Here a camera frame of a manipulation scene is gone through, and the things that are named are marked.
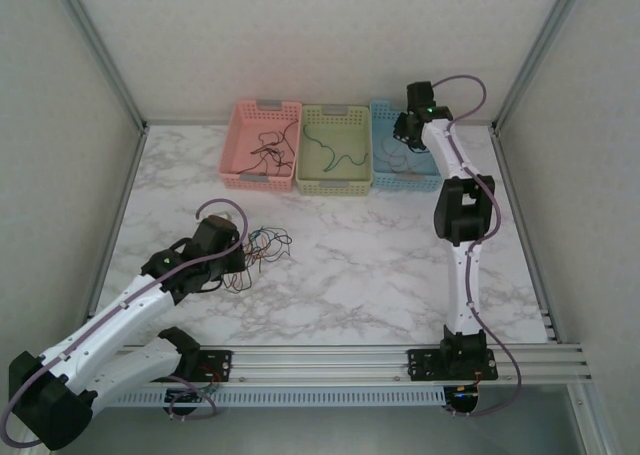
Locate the white slotted cable duct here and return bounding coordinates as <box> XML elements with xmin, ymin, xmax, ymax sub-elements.
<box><xmin>107</xmin><ymin>387</ymin><xmax>449</xmax><ymax>407</ymax></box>

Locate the blue plastic basket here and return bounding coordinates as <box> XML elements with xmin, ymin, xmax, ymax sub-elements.
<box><xmin>368</xmin><ymin>98</ymin><xmax>448</xmax><ymax>195</ymax></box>

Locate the aluminium frame post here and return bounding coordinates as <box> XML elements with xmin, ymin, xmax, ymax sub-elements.
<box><xmin>491</xmin><ymin>0</ymin><xmax>592</xmax><ymax>134</ymax></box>
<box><xmin>52</xmin><ymin>0</ymin><xmax>150</xmax><ymax>132</ymax></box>

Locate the aluminium side rail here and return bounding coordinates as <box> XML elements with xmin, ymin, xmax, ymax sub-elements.
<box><xmin>488</xmin><ymin>127</ymin><xmax>562</xmax><ymax>345</ymax></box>
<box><xmin>85</xmin><ymin>124</ymin><xmax>150</xmax><ymax>324</ymax></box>

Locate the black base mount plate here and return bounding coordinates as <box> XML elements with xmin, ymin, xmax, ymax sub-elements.
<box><xmin>407</xmin><ymin>347</ymin><xmax>500</xmax><ymax>384</ymax></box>
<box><xmin>192</xmin><ymin>348</ymin><xmax>234</xmax><ymax>387</ymax></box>

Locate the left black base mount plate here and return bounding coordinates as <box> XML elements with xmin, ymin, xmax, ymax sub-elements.
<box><xmin>192</xmin><ymin>348</ymin><xmax>234</xmax><ymax>387</ymax></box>

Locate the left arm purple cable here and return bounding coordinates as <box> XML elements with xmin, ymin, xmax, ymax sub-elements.
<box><xmin>0</xmin><ymin>198</ymin><xmax>250</xmax><ymax>449</ymax></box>

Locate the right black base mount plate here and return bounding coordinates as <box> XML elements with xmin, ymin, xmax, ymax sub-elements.
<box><xmin>407</xmin><ymin>347</ymin><xmax>500</xmax><ymax>384</ymax></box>

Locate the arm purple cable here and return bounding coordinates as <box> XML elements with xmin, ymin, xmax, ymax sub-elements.
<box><xmin>0</xmin><ymin>198</ymin><xmax>250</xmax><ymax>449</ymax></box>
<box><xmin>432</xmin><ymin>73</ymin><xmax>524</xmax><ymax>419</ymax></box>

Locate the pale green plastic basket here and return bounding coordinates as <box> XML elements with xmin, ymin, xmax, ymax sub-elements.
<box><xmin>294</xmin><ymin>103</ymin><xmax>375</xmax><ymax>197</ymax></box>

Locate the dark wire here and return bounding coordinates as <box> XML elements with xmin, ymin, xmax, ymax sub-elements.
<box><xmin>378</xmin><ymin>131</ymin><xmax>427</xmax><ymax>175</ymax></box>

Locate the green cable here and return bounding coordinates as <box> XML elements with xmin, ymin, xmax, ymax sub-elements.
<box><xmin>248</xmin><ymin>228</ymin><xmax>295</xmax><ymax>265</ymax></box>
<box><xmin>301</xmin><ymin>123</ymin><xmax>370</xmax><ymax>175</ymax></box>

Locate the pink plastic basket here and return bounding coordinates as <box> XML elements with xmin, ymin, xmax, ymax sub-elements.
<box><xmin>218</xmin><ymin>98</ymin><xmax>304</xmax><ymax>194</ymax></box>

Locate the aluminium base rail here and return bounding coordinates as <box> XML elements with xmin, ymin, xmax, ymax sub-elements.
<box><xmin>112</xmin><ymin>343</ymin><xmax>594</xmax><ymax>387</ymax></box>

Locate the aluminium frame leg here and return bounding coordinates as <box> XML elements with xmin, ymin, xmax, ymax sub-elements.
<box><xmin>574</xmin><ymin>382</ymin><xmax>619</xmax><ymax>455</ymax></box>

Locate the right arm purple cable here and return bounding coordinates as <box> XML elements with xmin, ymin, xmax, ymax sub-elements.
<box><xmin>432</xmin><ymin>73</ymin><xmax>524</xmax><ymax>419</ymax></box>

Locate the small black circuit board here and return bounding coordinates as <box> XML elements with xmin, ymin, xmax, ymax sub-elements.
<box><xmin>452</xmin><ymin>384</ymin><xmax>482</xmax><ymax>411</ymax></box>
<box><xmin>164</xmin><ymin>387</ymin><xmax>214</xmax><ymax>407</ymax></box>

